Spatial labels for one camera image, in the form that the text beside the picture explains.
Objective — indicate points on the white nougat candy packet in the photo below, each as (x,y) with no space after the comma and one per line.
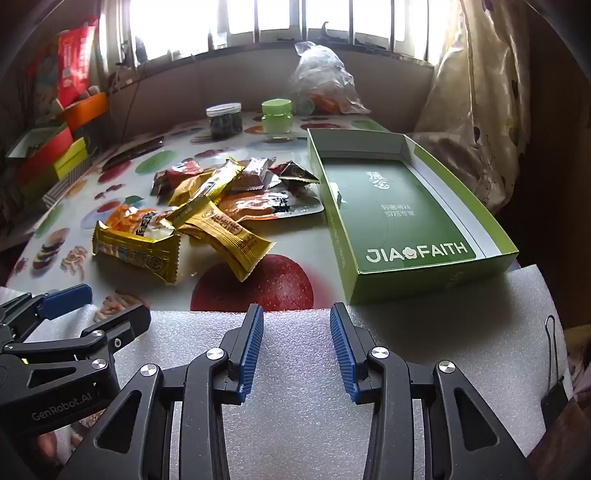
(256,168)

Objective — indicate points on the black triangular snack packet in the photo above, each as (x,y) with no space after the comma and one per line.
(298,173)

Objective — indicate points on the large orange snack packet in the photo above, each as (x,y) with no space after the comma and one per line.
(258,205)

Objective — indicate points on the large gold snack packet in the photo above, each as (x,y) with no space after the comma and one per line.
(138,254)

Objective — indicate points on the green and white open box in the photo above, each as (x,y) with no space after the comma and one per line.
(37,141)

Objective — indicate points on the red upright package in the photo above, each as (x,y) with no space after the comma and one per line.
(76,60)

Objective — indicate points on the metal window bars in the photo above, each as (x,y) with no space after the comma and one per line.
(277,23)

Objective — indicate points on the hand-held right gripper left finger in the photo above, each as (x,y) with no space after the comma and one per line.
(249,350)

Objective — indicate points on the red and black snack packet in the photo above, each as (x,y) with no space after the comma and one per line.
(184,168)

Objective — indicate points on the green cardboard box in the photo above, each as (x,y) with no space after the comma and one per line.
(392,212)

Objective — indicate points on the clear jar with dark contents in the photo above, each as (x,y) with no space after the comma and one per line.
(224,123)

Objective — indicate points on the white foam sheet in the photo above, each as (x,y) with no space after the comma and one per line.
(295,360)

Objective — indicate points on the small orange snack packet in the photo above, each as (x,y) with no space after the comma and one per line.
(129,217)

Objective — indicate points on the brown wooden cabinet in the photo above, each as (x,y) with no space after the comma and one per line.
(554,161)

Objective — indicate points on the clear plastic bag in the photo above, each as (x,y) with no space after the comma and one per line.
(323,74)

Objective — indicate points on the yellow-green box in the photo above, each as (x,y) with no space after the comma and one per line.
(71,159)

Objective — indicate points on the black binder clip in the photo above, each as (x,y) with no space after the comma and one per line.
(552,397)

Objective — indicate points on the slim gold snack packet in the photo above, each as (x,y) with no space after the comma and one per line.
(221,173)

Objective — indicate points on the glass jar with green lid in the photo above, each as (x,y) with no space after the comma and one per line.
(277,117)

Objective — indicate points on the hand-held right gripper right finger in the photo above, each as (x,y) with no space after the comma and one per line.
(344,350)

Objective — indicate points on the black hook on windowsill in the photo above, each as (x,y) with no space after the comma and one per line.
(327,30)

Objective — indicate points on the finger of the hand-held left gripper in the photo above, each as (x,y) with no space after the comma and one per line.
(124,323)
(64,299)

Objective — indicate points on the red box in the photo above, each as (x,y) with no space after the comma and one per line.
(41,164)

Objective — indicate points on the cream patterned curtain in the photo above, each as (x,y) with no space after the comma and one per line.
(475,101)

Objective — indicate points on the black smartphone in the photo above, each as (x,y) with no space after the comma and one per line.
(134,152)

